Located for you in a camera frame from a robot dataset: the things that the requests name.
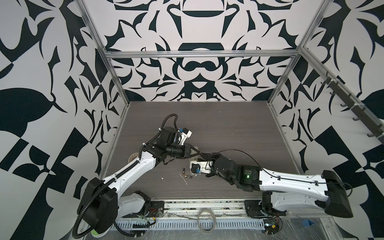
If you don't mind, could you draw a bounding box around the white remote control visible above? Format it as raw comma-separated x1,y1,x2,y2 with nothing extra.
190,153,209,164

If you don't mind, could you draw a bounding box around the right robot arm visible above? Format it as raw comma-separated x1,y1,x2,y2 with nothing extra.
207,153,353,218

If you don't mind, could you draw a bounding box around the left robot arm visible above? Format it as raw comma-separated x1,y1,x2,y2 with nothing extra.
72,127,194,239

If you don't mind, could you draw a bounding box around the small green circuit board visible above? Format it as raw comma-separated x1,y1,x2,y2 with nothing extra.
262,218,283,236

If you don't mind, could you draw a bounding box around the blue tape piece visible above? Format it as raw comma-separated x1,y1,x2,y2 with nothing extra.
302,220,315,228

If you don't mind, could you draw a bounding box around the green push button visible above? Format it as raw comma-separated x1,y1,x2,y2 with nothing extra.
90,230,108,239

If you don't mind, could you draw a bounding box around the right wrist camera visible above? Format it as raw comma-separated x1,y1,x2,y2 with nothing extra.
190,161,213,175

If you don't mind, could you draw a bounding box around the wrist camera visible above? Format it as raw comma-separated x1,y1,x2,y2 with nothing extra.
190,161,213,175
176,128,192,146

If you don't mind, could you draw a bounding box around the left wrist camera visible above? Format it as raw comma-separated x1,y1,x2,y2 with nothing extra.
176,128,192,146

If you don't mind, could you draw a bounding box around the coiled grey cable loop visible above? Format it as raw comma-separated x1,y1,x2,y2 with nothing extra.
196,208,217,233

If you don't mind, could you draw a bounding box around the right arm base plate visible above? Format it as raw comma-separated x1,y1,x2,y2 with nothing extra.
244,200,287,219

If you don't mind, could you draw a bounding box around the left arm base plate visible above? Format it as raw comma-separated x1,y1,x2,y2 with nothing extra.
132,201,165,217

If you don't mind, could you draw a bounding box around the white slotted cable duct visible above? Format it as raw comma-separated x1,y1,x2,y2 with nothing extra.
117,219,265,231

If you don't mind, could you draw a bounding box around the wall hook rail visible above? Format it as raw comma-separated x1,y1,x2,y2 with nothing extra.
320,71,384,139

